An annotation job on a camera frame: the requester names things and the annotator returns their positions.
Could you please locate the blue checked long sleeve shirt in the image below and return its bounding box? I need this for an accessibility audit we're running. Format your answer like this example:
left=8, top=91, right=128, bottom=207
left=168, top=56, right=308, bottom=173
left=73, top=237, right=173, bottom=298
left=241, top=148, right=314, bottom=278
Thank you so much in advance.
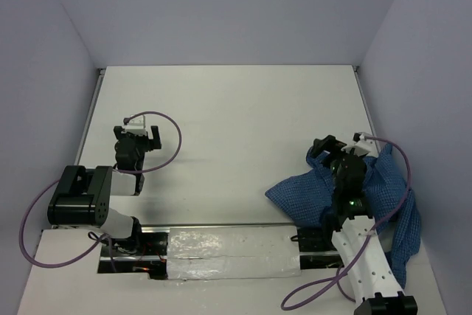
left=265, top=144, right=421, bottom=287

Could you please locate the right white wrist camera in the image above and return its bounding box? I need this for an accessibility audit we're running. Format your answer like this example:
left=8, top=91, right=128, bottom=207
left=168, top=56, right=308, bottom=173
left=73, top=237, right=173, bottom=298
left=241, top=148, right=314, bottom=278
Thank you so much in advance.
left=341, top=132, right=378, bottom=157

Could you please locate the silver tape sheet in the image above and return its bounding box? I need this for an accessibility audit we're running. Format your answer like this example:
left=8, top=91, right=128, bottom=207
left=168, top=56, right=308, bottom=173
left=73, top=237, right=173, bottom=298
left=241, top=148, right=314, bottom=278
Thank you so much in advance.
left=166, top=226, right=301, bottom=280

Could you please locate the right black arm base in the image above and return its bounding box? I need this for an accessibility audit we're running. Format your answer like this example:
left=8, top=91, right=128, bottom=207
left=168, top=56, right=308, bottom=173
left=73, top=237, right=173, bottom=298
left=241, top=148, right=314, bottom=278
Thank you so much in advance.
left=291, top=228, right=343, bottom=270

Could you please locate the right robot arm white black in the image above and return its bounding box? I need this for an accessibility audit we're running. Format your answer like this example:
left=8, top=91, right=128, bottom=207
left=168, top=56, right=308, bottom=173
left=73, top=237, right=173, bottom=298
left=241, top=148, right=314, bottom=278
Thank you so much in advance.
left=310, top=133, right=418, bottom=314

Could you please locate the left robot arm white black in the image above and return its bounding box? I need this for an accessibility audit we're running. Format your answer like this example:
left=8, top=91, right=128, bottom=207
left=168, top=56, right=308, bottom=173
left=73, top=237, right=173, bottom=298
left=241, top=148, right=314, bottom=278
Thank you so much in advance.
left=47, top=125, right=162, bottom=255

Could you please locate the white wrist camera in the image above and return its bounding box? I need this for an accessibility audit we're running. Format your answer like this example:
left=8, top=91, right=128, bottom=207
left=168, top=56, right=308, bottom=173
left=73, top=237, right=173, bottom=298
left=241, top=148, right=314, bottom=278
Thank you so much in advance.
left=122, top=116, right=147, bottom=136
left=341, top=132, right=378, bottom=157

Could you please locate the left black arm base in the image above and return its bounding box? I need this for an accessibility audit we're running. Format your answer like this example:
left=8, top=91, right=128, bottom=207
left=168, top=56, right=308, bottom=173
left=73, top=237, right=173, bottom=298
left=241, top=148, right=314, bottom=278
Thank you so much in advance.
left=97, top=228, right=170, bottom=280

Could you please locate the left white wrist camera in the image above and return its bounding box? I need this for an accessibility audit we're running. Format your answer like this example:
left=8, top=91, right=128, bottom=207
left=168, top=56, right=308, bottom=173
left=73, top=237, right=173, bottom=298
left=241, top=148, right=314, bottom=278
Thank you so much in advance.
left=122, top=116, right=147, bottom=136

